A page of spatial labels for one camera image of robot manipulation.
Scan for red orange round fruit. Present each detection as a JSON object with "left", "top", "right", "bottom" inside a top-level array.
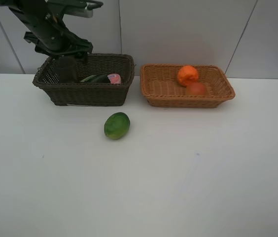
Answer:
[{"left": 185, "top": 82, "right": 207, "bottom": 96}]

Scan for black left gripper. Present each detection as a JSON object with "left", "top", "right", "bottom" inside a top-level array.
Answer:
[{"left": 23, "top": 14, "right": 93, "bottom": 64}]

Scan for black covered left robot arm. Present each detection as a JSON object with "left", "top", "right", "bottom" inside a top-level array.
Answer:
[{"left": 0, "top": 0, "right": 103, "bottom": 61}]

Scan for light brown wicker basket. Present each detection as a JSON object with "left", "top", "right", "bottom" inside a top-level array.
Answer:
[{"left": 140, "top": 64, "right": 236, "bottom": 108}]

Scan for pink bottle white cap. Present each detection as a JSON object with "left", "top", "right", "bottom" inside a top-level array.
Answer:
[{"left": 107, "top": 74, "right": 122, "bottom": 84}]

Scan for green mango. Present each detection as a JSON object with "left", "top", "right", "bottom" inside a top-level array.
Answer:
[{"left": 104, "top": 112, "right": 131, "bottom": 140}]

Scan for translucent pink plastic cup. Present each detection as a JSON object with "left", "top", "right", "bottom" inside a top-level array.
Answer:
[{"left": 54, "top": 56, "right": 77, "bottom": 83}]

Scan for black bottle green label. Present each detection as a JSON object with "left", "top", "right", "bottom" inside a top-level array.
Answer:
[{"left": 80, "top": 75, "right": 110, "bottom": 84}]

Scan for orange mandarin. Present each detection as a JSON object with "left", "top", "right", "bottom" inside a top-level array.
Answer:
[{"left": 176, "top": 65, "right": 199, "bottom": 87}]

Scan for dark brown wicker basket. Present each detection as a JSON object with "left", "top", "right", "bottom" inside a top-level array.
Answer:
[{"left": 33, "top": 53, "right": 135, "bottom": 107}]

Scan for grey camera on left wrist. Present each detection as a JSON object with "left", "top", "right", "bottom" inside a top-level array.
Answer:
[{"left": 46, "top": 0, "right": 95, "bottom": 18}]

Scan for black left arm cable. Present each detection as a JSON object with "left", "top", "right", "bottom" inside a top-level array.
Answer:
[{"left": 86, "top": 0, "right": 104, "bottom": 10}]

